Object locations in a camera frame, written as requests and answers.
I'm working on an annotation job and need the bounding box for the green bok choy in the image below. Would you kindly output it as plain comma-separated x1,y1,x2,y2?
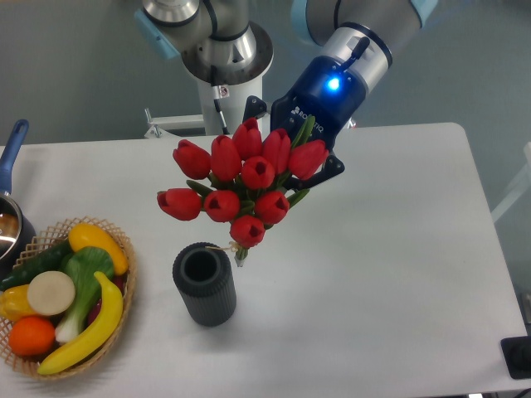
56,246,114,345

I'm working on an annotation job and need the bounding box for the red tulip bouquet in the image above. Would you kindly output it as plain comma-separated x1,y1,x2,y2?
157,118,329,266

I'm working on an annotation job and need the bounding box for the green cucumber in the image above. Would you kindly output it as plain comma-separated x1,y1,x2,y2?
1,240,73,292

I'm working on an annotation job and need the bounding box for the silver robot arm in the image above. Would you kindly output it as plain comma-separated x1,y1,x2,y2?
134,0,436,149

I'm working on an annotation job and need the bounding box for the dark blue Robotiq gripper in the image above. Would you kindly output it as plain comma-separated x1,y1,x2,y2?
242,56,366,191

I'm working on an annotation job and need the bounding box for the dark grey ribbed vase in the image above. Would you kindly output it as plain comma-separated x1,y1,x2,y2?
172,242,236,327

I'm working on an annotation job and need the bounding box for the yellow squash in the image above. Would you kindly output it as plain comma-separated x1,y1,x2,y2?
68,223,129,275

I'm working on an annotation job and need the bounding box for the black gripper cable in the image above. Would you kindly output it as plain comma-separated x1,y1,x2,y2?
338,36,371,75

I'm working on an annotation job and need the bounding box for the orange fruit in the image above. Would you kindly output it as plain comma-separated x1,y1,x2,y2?
8,316,55,357

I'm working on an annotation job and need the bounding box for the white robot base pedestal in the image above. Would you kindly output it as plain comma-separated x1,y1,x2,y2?
144,77,262,138

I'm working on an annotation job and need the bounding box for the yellow banana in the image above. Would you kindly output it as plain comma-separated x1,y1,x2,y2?
37,271,124,376

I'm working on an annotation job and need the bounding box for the yellow bell pepper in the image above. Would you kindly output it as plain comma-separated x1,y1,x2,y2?
1,284,37,322

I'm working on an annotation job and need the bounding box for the woven wicker basket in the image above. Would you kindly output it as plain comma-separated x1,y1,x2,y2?
1,216,137,381

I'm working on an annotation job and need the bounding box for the black device at table edge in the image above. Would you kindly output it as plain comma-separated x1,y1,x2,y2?
500,336,531,380

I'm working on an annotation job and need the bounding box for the white round radish slice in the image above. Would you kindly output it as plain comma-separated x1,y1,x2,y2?
27,271,76,316

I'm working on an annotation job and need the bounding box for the blue handled saucepan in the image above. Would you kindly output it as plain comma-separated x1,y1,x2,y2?
1,119,36,279

